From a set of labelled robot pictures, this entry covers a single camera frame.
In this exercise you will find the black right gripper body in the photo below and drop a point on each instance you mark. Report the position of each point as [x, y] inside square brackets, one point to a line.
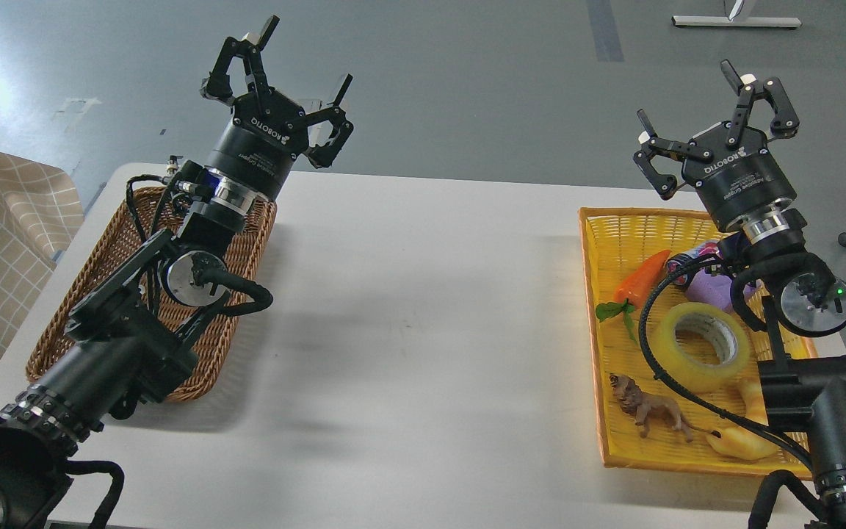
[736, 181]

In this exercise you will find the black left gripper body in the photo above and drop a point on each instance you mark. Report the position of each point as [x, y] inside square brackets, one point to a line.
[258, 149]

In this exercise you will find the yellow tape roll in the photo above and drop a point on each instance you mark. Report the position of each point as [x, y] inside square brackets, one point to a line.
[700, 346]

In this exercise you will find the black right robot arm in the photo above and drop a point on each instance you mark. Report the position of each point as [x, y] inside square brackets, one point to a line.
[778, 288]

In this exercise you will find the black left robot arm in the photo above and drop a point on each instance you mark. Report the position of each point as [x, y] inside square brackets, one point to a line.
[134, 335]

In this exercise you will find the small printed can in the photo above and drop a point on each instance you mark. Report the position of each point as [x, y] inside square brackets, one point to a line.
[681, 259]

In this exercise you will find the purple foam block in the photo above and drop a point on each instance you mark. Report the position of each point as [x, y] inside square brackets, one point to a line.
[711, 289]

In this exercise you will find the orange toy carrot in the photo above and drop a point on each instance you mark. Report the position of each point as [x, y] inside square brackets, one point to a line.
[633, 292]

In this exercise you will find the white table leg base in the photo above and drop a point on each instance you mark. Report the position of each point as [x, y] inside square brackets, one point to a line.
[738, 15]

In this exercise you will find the brown wicker basket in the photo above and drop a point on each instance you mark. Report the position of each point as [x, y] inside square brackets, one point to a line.
[117, 242]

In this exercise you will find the yellow plastic basket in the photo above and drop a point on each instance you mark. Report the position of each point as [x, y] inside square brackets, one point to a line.
[615, 242]

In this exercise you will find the brown toy lion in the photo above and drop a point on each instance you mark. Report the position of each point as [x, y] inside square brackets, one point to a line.
[642, 406]

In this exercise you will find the yellow toy croissant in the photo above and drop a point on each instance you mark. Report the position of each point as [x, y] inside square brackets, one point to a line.
[739, 442]

